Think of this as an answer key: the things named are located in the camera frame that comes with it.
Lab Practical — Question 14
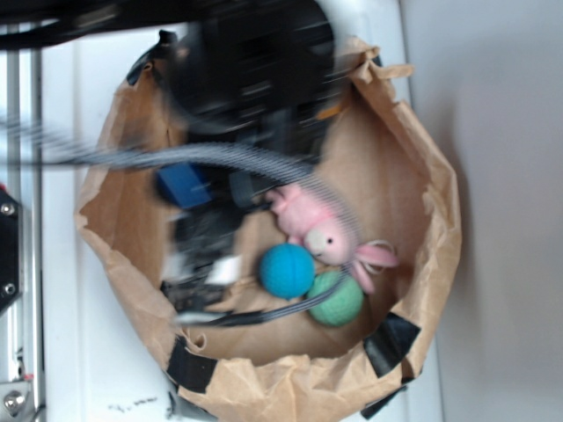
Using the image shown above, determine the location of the blue golf ball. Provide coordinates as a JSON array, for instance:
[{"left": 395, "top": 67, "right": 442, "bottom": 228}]
[{"left": 259, "top": 243, "right": 315, "bottom": 300}]

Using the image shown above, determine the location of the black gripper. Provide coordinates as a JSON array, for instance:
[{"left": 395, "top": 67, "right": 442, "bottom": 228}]
[{"left": 155, "top": 162, "right": 276, "bottom": 312}]

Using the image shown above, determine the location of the aluminium frame rail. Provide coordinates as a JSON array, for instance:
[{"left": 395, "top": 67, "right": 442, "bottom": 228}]
[{"left": 1, "top": 48, "right": 47, "bottom": 421}]

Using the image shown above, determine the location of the pink plush bunny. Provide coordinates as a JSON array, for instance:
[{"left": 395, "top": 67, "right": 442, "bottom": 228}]
[{"left": 265, "top": 183, "right": 399, "bottom": 295}]

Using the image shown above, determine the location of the brown paper bag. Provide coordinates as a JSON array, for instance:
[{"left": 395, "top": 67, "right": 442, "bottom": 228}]
[{"left": 76, "top": 38, "right": 462, "bottom": 421}]

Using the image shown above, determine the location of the striped grey cable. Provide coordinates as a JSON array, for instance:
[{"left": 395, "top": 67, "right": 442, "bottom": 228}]
[{"left": 0, "top": 118, "right": 366, "bottom": 329}]

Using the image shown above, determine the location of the white plastic bin lid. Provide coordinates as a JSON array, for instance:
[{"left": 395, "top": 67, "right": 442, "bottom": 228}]
[{"left": 39, "top": 0, "right": 443, "bottom": 422}]

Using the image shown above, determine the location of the green golf ball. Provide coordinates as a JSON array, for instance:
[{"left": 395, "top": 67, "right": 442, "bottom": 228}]
[{"left": 306, "top": 271, "right": 363, "bottom": 327}]

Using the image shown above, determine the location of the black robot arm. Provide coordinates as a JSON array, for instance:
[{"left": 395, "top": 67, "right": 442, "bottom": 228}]
[{"left": 1, "top": 1, "right": 344, "bottom": 234}]

